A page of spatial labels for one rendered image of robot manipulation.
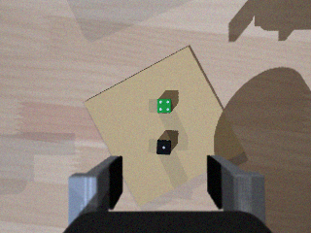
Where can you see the tan square mat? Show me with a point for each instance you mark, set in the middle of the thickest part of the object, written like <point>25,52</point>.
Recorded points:
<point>127,119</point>

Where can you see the green die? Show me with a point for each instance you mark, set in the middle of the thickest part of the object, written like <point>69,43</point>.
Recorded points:
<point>164,106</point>

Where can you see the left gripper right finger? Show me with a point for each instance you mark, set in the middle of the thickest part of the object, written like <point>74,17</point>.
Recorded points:
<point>233,189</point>

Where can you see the black die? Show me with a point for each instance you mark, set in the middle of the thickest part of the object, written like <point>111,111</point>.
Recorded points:
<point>163,147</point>

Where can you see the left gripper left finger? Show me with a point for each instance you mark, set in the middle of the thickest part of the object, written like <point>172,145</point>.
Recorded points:
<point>97,190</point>

